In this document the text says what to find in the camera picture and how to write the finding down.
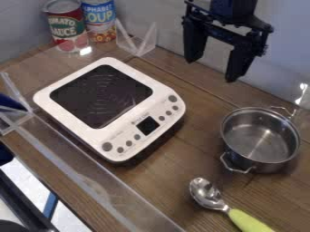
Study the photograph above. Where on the silver steel pot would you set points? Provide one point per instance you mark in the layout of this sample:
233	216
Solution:
261	139

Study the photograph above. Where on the black and blue stand frame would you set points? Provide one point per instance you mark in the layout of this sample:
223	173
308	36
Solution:
33	219

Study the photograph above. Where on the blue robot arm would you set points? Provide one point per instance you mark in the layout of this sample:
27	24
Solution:
228	21

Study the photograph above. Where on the spoon with green handle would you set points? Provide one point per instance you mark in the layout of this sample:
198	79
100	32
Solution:
208	196

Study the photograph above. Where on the blue cloth object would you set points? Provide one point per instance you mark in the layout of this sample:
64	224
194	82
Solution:
9	105

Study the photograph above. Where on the white and black stove top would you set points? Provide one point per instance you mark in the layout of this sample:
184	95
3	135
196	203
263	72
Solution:
114	107

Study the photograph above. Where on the tomato sauce can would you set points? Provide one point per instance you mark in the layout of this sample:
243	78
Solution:
66	22

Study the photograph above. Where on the alphabet soup can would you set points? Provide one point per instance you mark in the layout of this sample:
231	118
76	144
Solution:
100	18

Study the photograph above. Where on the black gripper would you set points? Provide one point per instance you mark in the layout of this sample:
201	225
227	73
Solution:
228	20

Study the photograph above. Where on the clear acrylic corner bracket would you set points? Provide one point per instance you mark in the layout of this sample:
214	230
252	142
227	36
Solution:
138	46

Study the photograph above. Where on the clear acrylic front barrier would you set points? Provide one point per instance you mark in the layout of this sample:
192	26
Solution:
105	202

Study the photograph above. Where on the clear acrylic left bracket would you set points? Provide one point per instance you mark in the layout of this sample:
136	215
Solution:
11	119

